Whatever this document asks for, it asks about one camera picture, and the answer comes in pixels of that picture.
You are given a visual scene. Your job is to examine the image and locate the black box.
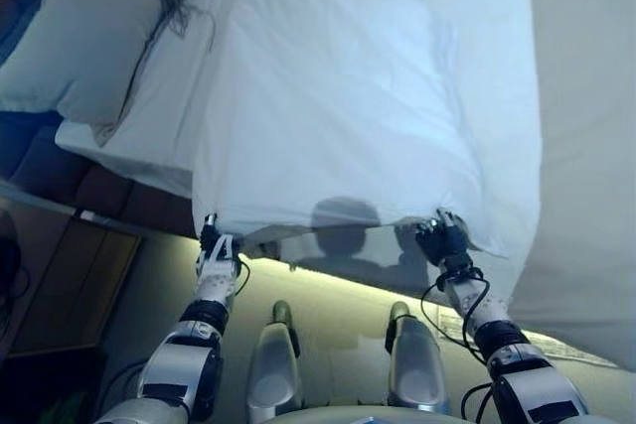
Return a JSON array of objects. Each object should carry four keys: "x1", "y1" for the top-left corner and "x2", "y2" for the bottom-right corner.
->
[{"x1": 0, "y1": 348, "x2": 109, "y2": 424}]

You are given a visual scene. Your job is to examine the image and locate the silver robot right leg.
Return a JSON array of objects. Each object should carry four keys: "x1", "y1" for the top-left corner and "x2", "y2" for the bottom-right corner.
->
[{"x1": 384, "y1": 299, "x2": 452, "y2": 416}]

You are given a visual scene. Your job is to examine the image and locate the dark robot left hand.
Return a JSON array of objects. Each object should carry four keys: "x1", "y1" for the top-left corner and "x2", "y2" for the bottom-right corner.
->
[{"x1": 198, "y1": 212, "x2": 240, "y2": 259}]

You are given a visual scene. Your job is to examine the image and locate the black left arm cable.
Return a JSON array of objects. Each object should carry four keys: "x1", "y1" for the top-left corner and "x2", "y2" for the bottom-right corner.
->
[{"x1": 232, "y1": 253, "x2": 251, "y2": 297}]

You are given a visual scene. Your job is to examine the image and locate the dark robot right hand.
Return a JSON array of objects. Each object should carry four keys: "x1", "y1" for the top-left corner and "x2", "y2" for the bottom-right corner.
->
[{"x1": 414, "y1": 208, "x2": 472, "y2": 267}]

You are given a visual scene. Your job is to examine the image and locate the silver robot left leg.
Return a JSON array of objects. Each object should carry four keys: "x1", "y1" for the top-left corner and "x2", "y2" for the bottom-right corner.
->
[{"x1": 244, "y1": 299, "x2": 303, "y2": 421}]

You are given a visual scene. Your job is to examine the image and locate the white pillow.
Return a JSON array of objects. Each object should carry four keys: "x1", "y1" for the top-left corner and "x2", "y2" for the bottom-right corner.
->
[{"x1": 0, "y1": 0, "x2": 166, "y2": 148}]

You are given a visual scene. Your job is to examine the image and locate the wooden nightstand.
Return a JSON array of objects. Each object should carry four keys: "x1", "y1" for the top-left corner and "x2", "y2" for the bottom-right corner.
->
[{"x1": 0, "y1": 194, "x2": 144, "y2": 361}]

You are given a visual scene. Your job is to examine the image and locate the white duvet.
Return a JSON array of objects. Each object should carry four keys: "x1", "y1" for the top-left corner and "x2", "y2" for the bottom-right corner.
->
[{"x1": 190, "y1": 0, "x2": 636, "y2": 371}]

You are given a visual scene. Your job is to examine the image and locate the silver robot leg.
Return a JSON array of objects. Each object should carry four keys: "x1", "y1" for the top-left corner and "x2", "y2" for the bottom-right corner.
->
[
  {"x1": 384, "y1": 299, "x2": 452, "y2": 416},
  {"x1": 244, "y1": 299, "x2": 303, "y2": 421}
]

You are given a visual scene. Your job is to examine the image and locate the round black device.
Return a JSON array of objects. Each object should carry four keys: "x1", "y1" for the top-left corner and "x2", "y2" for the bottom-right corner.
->
[{"x1": 0, "y1": 234, "x2": 32, "y2": 307}]

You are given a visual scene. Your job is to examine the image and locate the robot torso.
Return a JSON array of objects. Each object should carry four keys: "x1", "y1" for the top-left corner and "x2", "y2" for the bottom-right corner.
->
[{"x1": 267, "y1": 401, "x2": 478, "y2": 424}]

